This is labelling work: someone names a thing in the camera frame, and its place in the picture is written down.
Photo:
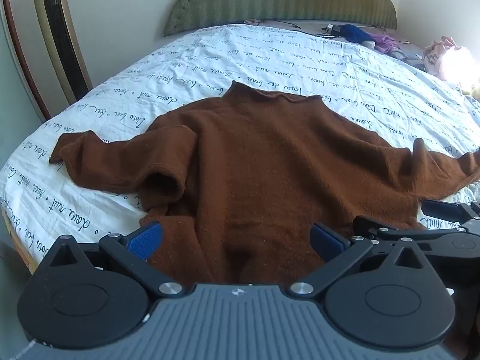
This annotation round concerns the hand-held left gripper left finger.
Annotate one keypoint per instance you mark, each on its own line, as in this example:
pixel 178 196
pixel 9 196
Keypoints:
pixel 144 239

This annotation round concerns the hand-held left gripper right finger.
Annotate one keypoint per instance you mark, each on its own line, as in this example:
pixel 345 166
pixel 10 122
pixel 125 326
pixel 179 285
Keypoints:
pixel 326 242

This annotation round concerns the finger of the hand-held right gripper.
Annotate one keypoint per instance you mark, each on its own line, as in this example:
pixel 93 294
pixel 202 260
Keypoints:
pixel 375 225
pixel 442 210

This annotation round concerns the brown knit sweater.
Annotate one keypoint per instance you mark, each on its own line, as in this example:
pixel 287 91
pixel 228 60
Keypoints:
pixel 262 150

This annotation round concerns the yellow green cloth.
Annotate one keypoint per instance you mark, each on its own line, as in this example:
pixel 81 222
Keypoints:
pixel 473 90

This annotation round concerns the pink cloth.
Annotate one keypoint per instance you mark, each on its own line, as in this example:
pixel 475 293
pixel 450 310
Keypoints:
pixel 437 54

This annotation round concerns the purple cloth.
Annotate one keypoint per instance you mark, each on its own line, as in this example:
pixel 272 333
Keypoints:
pixel 384 43

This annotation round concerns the blue cloth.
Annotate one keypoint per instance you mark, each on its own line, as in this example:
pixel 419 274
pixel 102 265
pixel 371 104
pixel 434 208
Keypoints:
pixel 354 33

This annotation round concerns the white script-printed blanket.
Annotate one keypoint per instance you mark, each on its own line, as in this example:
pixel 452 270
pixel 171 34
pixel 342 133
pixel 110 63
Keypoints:
pixel 262 56

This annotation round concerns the white charger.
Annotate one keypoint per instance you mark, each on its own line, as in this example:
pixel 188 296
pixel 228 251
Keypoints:
pixel 330 29

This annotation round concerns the gold tower fan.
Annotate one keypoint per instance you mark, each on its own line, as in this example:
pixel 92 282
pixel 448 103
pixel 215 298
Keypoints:
pixel 60 26

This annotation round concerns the brown wooden door frame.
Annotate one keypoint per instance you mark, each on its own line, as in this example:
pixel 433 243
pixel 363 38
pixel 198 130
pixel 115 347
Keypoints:
pixel 22 63

